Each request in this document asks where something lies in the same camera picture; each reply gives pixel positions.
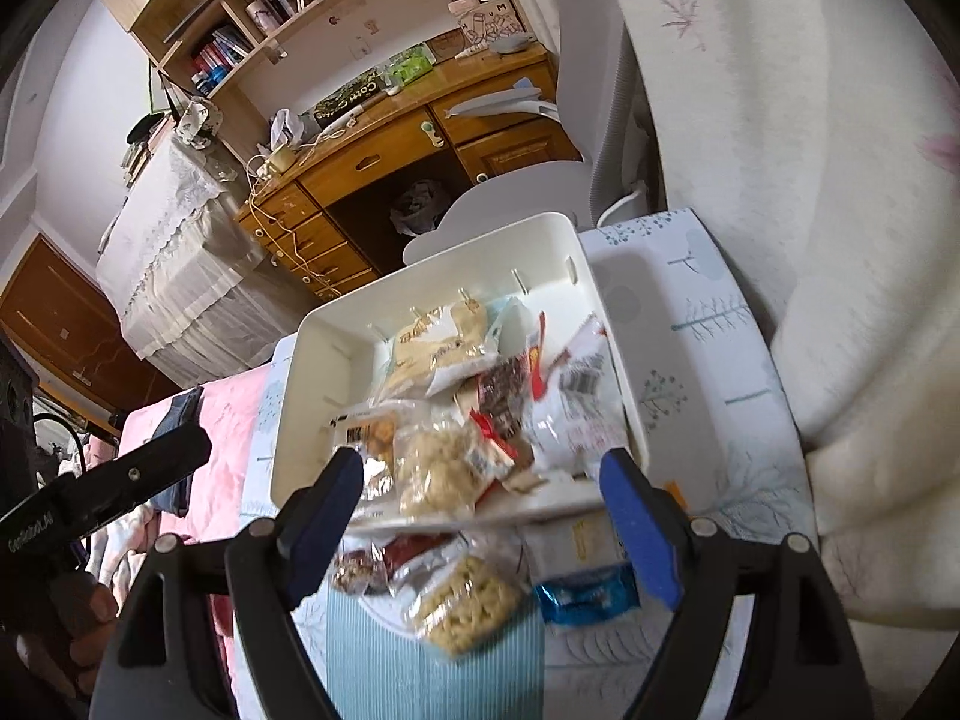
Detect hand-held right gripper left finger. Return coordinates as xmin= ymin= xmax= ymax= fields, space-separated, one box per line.
xmin=90 ymin=447 xmax=365 ymax=720

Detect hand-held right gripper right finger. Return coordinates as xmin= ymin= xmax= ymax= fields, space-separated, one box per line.
xmin=598 ymin=447 xmax=875 ymax=720

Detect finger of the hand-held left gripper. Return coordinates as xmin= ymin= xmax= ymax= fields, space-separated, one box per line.
xmin=56 ymin=426 xmax=213 ymax=539

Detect yellow puff snack packet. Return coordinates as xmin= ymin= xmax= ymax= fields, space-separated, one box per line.
xmin=330 ymin=401 xmax=406 ymax=503

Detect clear floss bun packet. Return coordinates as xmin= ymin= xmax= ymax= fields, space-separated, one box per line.
xmin=394 ymin=420 xmax=496 ymax=518

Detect white red label snack packet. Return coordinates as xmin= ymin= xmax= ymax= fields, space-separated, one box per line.
xmin=529 ymin=319 xmax=632 ymax=479

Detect white plastic bin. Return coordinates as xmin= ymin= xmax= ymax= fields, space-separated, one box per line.
xmin=270 ymin=212 xmax=652 ymax=535

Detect sliced bread packet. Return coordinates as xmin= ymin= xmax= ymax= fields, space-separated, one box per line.
xmin=375 ymin=304 xmax=500 ymax=398

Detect dark seaweed snack packet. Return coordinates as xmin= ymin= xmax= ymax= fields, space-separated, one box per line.
xmin=469 ymin=356 xmax=533 ymax=440

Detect person's left hand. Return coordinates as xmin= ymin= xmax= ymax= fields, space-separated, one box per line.
xmin=0 ymin=574 xmax=121 ymax=720

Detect white yellow snack packet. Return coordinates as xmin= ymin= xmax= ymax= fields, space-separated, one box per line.
xmin=525 ymin=514 xmax=631 ymax=582

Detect dark blue jeans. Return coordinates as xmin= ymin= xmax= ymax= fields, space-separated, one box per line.
xmin=150 ymin=386 xmax=205 ymax=518

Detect blue foil snack packet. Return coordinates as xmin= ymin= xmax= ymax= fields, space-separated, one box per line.
xmin=532 ymin=566 xmax=642 ymax=627

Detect red nut snack packet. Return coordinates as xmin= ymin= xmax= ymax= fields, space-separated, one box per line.
xmin=330 ymin=532 xmax=466 ymax=597

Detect pink blanket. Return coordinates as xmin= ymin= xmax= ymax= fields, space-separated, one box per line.
xmin=82 ymin=367 xmax=271 ymax=691

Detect clear cracker packet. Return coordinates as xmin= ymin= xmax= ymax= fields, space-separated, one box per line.
xmin=409 ymin=551 xmax=526 ymax=661

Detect wooden door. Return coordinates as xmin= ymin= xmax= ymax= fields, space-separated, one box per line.
xmin=0 ymin=234 xmax=181 ymax=410

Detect small red white packet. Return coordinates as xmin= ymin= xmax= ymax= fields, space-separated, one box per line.
xmin=465 ymin=409 xmax=537 ymax=485

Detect red striped snack packet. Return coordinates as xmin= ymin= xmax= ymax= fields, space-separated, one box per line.
xmin=525 ymin=311 xmax=571 ymax=398

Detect white lace covered cabinet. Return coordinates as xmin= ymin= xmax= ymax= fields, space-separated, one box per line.
xmin=96 ymin=139 xmax=301 ymax=383

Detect pale blue snack packet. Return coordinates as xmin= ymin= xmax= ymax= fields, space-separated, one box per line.
xmin=487 ymin=296 xmax=541 ymax=361

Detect trash bin with black bag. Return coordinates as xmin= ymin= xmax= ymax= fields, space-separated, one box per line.
xmin=390 ymin=180 xmax=451 ymax=237

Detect floral pouch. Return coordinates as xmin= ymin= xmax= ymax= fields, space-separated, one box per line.
xmin=172 ymin=97 xmax=224 ymax=147

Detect white plastic bag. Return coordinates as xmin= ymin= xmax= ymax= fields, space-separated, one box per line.
xmin=270 ymin=109 xmax=308 ymax=151

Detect white leaf printed blanket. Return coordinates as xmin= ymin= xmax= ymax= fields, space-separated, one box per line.
xmin=592 ymin=0 xmax=960 ymax=631

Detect wooden desk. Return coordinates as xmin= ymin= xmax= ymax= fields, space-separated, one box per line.
xmin=236 ymin=41 xmax=582 ymax=301

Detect black printed box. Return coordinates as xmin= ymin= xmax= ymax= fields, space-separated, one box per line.
xmin=311 ymin=71 xmax=376 ymax=128

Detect row of red books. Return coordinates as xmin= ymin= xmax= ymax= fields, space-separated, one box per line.
xmin=191 ymin=26 xmax=252 ymax=87

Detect green packet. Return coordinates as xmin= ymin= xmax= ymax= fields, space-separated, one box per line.
xmin=386 ymin=49 xmax=436 ymax=83

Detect grey office chair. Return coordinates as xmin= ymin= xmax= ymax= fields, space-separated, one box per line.
xmin=403 ymin=0 xmax=668 ymax=267

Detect row of dark books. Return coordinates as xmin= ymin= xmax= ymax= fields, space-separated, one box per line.
xmin=247 ymin=0 xmax=297 ymax=31

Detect white patterned box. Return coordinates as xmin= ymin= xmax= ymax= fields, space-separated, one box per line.
xmin=450 ymin=0 xmax=526 ymax=53

